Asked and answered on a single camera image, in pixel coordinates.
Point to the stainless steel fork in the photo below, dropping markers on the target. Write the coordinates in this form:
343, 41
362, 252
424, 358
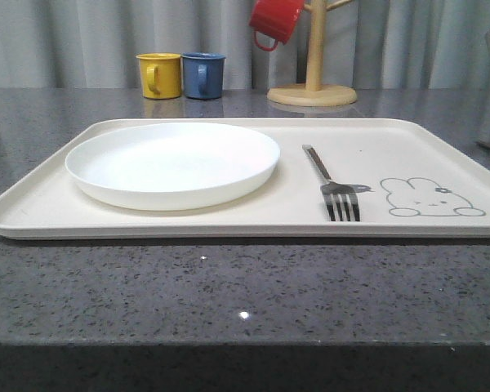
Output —
341, 201

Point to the grey curtain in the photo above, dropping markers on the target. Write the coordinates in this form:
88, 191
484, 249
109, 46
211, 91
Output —
368, 44

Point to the red enamel mug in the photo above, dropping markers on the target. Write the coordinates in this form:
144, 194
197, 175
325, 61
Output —
275, 19

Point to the blue enamel mug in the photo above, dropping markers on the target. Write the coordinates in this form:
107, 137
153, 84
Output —
203, 75

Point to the cream rabbit serving tray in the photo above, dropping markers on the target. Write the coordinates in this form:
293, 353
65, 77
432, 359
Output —
417, 186

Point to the wooden mug tree stand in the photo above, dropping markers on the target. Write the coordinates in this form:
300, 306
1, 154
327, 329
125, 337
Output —
314, 93

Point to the white round plate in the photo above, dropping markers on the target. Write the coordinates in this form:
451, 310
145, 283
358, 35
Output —
173, 166

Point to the yellow enamel mug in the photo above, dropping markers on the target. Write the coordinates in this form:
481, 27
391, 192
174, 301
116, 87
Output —
160, 75

